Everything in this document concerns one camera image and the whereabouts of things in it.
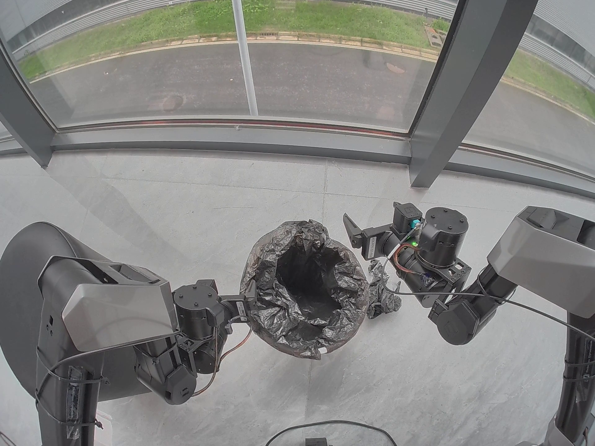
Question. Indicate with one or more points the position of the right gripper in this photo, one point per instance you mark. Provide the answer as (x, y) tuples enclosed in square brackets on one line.
[(379, 242)]

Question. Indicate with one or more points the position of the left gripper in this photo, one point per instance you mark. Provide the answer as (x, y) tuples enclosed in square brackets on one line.
[(234, 309)]

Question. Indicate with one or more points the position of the black plastic bag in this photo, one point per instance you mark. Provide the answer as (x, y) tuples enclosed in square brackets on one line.
[(265, 309)]

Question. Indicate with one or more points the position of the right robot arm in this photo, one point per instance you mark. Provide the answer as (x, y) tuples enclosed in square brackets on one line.
[(534, 249)]

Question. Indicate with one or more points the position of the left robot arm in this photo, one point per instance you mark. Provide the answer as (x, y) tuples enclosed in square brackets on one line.
[(116, 314)]

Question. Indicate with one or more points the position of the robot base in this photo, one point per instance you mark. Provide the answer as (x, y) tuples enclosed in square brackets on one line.
[(319, 442)]

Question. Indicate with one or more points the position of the crumpled black plastic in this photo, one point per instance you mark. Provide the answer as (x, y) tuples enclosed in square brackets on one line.
[(383, 295)]

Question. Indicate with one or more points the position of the window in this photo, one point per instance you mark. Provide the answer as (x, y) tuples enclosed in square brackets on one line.
[(325, 63)]

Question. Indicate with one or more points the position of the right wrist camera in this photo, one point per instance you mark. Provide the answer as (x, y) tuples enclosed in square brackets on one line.
[(405, 219)]

